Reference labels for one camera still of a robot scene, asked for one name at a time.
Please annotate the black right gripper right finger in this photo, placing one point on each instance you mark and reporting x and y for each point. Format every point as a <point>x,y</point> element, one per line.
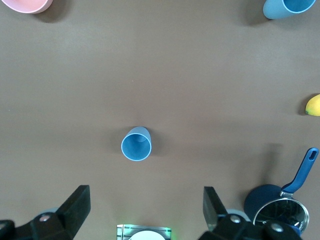
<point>220,225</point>

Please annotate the brown table cover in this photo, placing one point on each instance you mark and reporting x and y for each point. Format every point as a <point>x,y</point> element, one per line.
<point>175,75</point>

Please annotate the yellow mango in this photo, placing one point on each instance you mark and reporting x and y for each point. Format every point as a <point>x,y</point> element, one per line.
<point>313,106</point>

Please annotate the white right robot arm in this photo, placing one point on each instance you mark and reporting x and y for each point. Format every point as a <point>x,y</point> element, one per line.
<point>147,236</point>

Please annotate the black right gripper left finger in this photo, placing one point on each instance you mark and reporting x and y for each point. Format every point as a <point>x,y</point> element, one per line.
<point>72,212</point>

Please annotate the blue plastic cup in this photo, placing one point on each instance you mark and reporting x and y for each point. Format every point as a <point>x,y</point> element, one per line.
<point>272,11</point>
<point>136,150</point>

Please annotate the dark blue saucepan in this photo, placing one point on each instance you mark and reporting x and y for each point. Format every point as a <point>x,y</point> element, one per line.
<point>303,172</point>

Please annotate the pink bowl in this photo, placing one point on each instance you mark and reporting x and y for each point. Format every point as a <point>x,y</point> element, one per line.
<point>25,5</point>

